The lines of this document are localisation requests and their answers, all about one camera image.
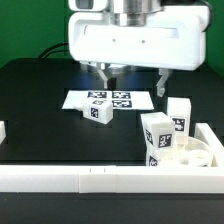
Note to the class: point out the white front fence wall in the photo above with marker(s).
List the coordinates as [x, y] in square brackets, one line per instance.
[110, 179]

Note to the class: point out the white right fence wall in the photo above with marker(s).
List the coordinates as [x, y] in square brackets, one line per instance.
[204, 133]

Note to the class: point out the white fence wall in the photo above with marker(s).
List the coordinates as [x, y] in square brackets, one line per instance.
[204, 133]
[110, 179]

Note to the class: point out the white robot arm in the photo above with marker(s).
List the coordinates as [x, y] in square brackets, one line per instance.
[139, 33]

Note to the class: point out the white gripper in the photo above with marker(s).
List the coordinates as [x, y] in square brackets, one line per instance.
[145, 33]

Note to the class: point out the white round stool seat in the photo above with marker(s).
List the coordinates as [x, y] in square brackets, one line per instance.
[194, 154]

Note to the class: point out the white paper with tags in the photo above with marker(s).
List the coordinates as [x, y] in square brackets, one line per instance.
[127, 100]

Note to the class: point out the white left fence block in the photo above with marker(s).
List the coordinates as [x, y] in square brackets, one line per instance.
[2, 131]

